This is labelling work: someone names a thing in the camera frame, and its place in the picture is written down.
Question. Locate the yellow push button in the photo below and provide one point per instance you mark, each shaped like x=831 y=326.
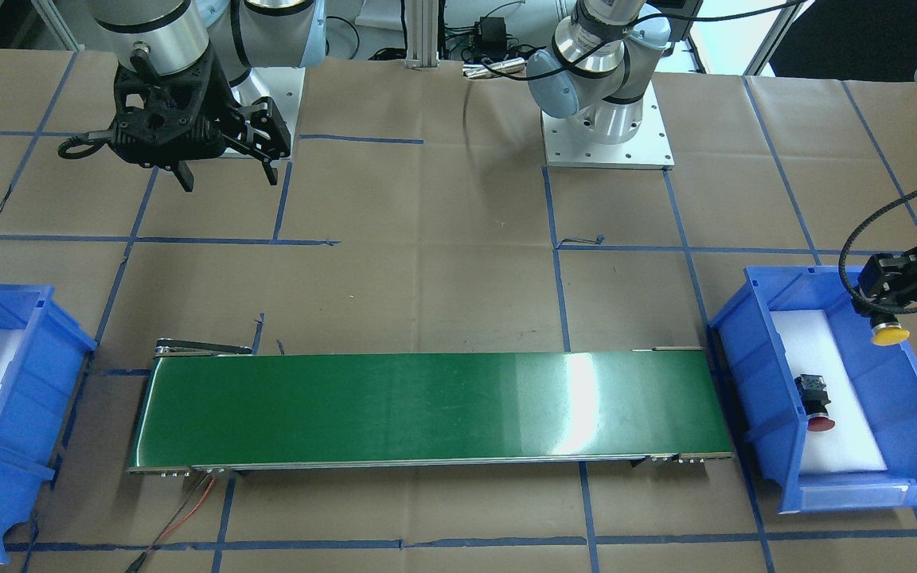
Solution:
x=886 y=330

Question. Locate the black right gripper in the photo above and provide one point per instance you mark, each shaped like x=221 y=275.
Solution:
x=218 y=89

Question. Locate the green conveyor belt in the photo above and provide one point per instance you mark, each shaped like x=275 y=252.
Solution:
x=302 y=412

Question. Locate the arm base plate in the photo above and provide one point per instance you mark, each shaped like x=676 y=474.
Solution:
x=608 y=135
x=283 y=85

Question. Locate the white foam pad source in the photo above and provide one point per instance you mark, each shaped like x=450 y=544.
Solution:
x=838 y=437

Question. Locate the blue source bin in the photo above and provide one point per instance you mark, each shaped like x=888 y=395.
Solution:
x=884 y=379

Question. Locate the blue destination bin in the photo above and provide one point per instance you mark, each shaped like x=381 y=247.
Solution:
x=35 y=395

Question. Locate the red push button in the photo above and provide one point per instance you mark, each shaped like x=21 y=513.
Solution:
x=815 y=399

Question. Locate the black power adapter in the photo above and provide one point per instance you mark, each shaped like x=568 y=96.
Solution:
x=490 y=33

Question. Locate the aluminium frame post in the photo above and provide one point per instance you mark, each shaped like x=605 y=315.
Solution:
x=423 y=29

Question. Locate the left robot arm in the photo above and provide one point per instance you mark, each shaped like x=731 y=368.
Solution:
x=593 y=86

